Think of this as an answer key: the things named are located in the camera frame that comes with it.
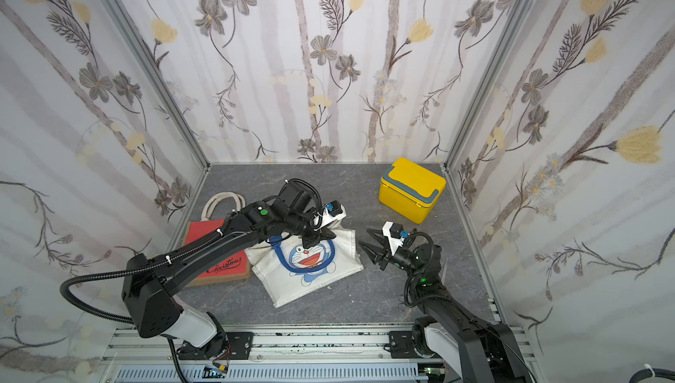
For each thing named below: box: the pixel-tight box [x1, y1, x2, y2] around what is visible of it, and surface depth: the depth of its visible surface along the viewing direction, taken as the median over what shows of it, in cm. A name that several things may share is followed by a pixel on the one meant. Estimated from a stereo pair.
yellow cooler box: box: [378, 157, 447, 225], surface depth 98 cm
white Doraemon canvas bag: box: [244, 228, 364, 309], surface depth 80 cm
